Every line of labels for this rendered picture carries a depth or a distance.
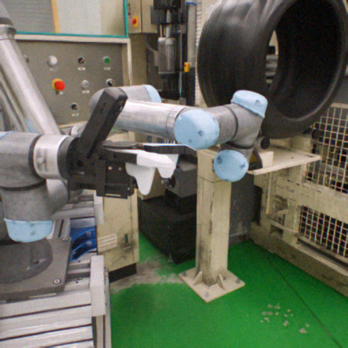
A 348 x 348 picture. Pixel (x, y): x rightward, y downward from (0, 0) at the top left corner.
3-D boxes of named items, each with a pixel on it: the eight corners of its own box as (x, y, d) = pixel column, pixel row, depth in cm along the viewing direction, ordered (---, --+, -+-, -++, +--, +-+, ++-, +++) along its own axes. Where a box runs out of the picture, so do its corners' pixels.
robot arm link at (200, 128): (66, 88, 94) (202, 101, 60) (102, 86, 101) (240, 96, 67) (71, 131, 97) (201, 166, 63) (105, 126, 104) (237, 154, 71)
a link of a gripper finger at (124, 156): (155, 164, 50) (123, 156, 56) (155, 152, 49) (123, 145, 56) (128, 167, 47) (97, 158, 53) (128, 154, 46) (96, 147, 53)
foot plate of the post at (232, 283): (177, 275, 200) (177, 269, 198) (214, 261, 213) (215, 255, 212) (206, 302, 178) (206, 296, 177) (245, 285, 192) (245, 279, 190)
